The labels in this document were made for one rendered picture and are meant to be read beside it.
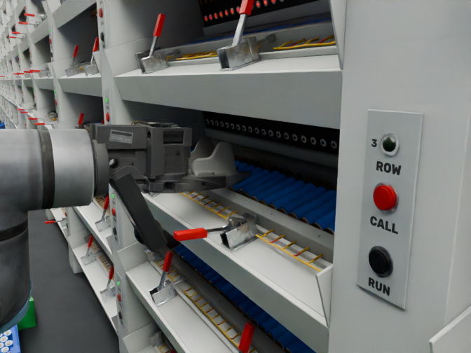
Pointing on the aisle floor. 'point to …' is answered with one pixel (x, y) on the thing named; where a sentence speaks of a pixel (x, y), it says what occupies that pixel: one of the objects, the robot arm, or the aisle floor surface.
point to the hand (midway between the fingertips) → (235, 176)
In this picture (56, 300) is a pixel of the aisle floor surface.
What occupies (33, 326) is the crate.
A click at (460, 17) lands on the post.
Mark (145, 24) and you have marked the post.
